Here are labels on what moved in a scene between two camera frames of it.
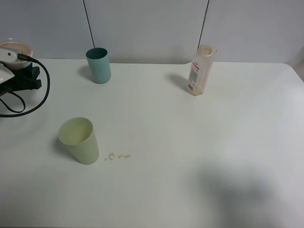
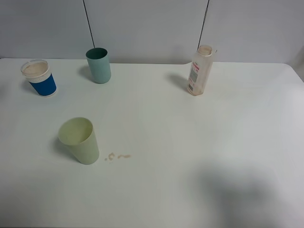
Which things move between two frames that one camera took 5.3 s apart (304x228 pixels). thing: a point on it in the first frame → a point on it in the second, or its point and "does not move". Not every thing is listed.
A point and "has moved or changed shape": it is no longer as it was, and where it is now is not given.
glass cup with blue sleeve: (19, 48) has moved or changed shape
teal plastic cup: (99, 65) does not move
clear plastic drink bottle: (200, 70) does not move
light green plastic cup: (78, 135) does not move
